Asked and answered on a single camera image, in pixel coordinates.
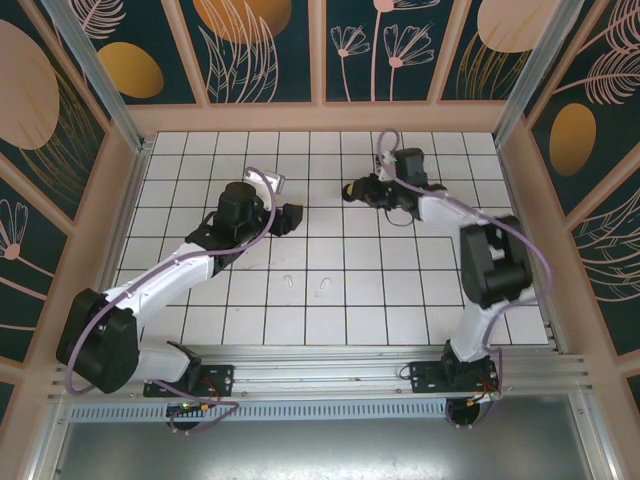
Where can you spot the grey metal sheet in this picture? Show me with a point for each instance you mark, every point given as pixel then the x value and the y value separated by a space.
pixel 320 450

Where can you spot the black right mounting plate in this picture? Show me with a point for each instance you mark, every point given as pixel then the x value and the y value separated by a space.
pixel 425 377

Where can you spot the black round earbud case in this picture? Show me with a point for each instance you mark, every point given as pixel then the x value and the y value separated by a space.
pixel 346 192

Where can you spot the black mounting plate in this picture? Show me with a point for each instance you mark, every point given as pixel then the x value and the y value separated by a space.
pixel 220 377
pixel 425 377

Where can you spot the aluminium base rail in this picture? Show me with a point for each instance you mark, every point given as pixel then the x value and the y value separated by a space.
pixel 320 372

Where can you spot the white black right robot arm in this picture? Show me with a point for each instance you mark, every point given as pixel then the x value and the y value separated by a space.
pixel 492 270

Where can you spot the aluminium corner post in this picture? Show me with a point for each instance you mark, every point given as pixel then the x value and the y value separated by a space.
pixel 100 75
pixel 532 75

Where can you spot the aluminium side rail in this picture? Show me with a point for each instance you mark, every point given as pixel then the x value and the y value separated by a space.
pixel 554 330
pixel 134 190

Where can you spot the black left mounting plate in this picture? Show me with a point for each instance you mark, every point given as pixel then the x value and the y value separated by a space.
pixel 220 377

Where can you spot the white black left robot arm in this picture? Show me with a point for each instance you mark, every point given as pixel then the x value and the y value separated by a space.
pixel 165 272

